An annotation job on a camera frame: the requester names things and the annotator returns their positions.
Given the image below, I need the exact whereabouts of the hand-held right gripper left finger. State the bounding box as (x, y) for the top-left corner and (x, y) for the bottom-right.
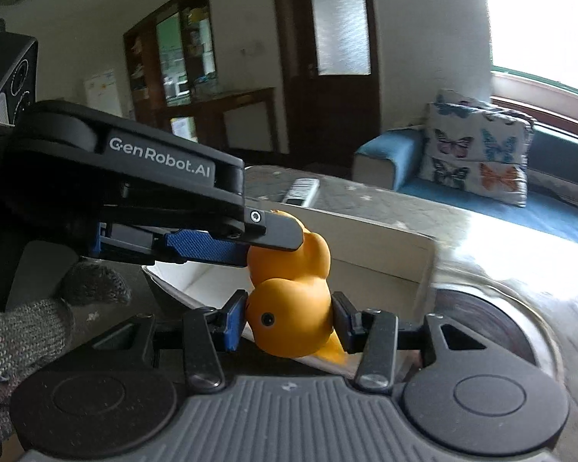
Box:
(92, 289), (250, 393)

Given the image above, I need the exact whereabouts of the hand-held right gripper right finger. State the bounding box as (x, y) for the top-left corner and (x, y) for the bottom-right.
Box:
(331, 291), (493, 393)

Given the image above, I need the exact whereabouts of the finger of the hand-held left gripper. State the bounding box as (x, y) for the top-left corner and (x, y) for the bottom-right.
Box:
(101, 204), (305, 251)
(95, 223), (250, 267)

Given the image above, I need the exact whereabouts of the yellow rubber duck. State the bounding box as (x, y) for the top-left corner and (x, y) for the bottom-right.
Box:
(245, 209), (346, 365)

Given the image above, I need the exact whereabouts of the white cardboard box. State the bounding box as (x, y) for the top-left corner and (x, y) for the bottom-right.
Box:
(142, 201), (437, 382)

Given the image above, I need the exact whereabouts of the person's left hand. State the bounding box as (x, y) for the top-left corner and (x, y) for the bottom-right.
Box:
(0, 245), (132, 449)

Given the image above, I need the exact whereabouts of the white remote control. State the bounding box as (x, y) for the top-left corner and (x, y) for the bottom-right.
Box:
(281, 177), (321, 206)

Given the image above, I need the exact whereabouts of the wooden sideboard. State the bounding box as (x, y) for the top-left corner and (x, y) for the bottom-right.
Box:
(166, 87), (279, 156)

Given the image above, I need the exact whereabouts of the wooden display cabinet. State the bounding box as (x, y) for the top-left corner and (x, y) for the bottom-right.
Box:
(122, 0), (218, 132)

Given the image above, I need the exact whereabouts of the round black induction hob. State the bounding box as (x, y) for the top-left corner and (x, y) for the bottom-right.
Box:
(430, 288), (562, 373)

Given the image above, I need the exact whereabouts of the dark wooden door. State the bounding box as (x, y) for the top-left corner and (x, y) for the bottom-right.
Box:
(270, 0), (382, 165)

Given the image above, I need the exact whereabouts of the blue sofa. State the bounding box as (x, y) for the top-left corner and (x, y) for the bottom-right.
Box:
(353, 120), (578, 252)

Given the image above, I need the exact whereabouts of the butterfly print pillow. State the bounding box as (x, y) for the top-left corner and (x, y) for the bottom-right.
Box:
(418, 89), (535, 209)

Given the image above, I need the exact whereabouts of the bright window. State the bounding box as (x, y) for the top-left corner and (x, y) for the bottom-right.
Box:
(481, 0), (578, 103)

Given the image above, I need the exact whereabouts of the white wall calendar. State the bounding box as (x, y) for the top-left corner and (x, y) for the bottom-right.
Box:
(84, 68), (119, 117)

